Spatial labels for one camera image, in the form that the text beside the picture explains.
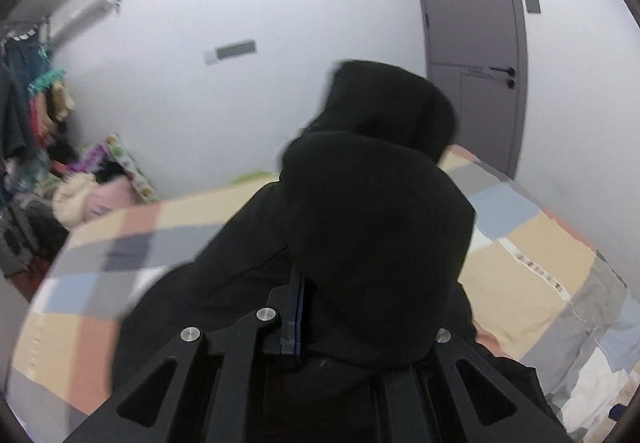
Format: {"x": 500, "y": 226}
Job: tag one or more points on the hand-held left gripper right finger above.
{"x": 452, "y": 373}

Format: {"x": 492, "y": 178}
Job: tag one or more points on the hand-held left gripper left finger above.
{"x": 291, "y": 323}

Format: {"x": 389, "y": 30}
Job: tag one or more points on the black hooded jacket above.
{"x": 360, "y": 243}

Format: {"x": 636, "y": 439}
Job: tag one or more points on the pile of clothes and toys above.
{"x": 65, "y": 193}

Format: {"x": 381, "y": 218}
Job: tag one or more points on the hanging clothes on rack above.
{"x": 30, "y": 98}

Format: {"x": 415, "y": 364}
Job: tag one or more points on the colourful printed box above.
{"x": 131, "y": 168}

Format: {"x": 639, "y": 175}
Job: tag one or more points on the grey door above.
{"x": 472, "y": 18}

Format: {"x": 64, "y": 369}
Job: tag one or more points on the white air conditioner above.
{"x": 85, "y": 13}

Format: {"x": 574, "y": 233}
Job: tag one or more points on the grey wall switch panel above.
{"x": 231, "y": 51}

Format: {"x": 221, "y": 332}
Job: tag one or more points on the grey wall plate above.
{"x": 533, "y": 4}

